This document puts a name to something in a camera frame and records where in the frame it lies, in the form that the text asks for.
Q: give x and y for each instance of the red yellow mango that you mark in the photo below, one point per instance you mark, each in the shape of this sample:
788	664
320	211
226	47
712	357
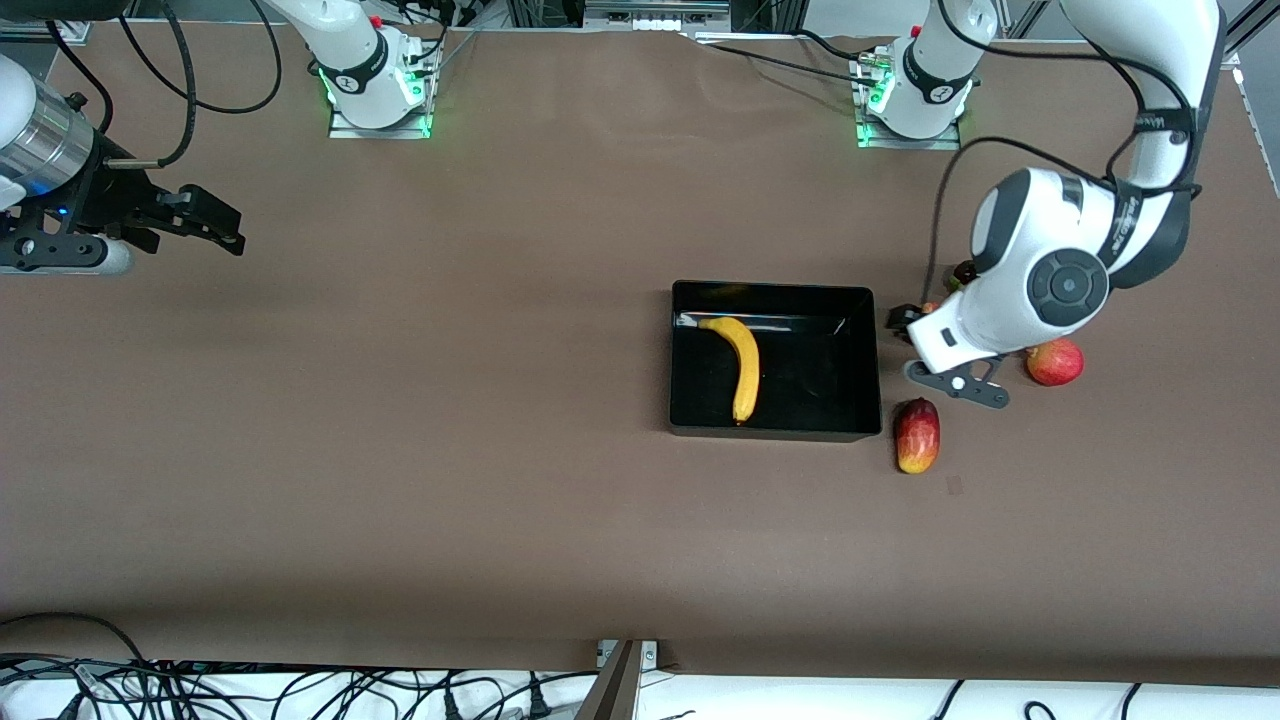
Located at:
917	436

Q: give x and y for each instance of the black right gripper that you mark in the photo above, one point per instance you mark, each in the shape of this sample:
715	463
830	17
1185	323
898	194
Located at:
112	196

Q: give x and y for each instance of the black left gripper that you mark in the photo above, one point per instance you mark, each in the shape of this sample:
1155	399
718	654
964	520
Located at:
901	319

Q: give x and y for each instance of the aluminium corner bracket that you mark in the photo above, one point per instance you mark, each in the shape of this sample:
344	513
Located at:
1235	60

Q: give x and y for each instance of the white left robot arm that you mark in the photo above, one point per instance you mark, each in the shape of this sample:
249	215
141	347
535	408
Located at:
1040	260

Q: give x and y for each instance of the red apple right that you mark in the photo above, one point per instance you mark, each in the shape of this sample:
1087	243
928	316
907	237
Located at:
1057	366

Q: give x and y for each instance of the aluminium edge profile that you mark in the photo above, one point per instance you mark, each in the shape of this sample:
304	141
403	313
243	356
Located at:
70	32

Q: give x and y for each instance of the dark purple mangosteen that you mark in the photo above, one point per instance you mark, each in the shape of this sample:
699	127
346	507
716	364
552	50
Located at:
964	272

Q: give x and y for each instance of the yellow banana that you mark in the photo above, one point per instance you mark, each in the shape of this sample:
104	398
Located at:
745	370

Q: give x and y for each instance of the dark metal post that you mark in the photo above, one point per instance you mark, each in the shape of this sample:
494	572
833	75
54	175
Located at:
612	695

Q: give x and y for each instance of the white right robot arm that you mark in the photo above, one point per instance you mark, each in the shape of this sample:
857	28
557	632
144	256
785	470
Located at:
350	40

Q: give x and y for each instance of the black plastic box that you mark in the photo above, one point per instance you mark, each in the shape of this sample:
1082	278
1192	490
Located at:
810	400

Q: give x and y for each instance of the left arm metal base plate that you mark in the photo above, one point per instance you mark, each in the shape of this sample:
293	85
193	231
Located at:
910	143

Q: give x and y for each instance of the silver metal bracket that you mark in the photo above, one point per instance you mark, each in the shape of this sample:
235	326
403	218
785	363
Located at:
650	655

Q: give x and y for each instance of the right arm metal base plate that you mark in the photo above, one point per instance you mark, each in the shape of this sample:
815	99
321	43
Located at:
380	131

